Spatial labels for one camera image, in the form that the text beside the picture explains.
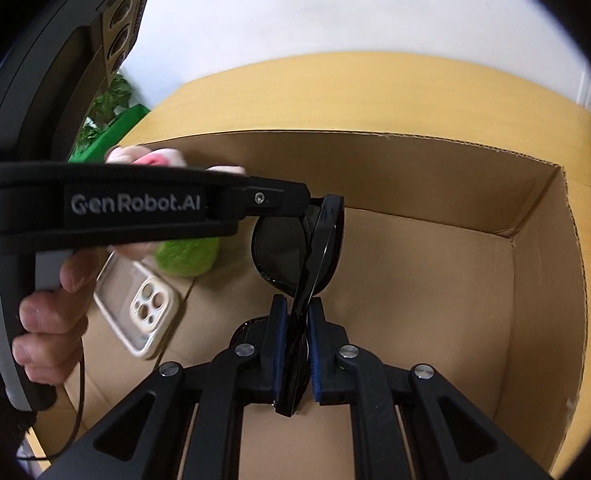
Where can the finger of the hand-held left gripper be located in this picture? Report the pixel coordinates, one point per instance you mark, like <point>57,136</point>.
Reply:
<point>280,200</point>

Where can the black sunglasses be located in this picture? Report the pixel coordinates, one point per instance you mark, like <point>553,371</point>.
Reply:
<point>280,255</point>

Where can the beige clear phone case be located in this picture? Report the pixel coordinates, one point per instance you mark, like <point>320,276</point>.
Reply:
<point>148,342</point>

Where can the green board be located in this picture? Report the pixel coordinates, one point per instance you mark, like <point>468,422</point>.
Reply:
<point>120,127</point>

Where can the pink pig plush toy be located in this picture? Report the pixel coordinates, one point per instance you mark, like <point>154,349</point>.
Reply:
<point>185,257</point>

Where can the green potted plant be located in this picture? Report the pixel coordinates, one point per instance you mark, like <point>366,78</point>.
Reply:
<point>112,100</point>

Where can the person's left hand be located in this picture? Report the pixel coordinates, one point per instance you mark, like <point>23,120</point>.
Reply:
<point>50,330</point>

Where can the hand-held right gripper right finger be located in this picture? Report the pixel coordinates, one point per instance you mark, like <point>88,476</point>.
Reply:
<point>318,350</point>

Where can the brown cardboard box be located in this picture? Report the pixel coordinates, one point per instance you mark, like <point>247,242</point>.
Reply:
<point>425,270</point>

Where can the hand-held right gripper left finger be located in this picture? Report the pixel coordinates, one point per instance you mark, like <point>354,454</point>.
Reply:
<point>278,350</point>

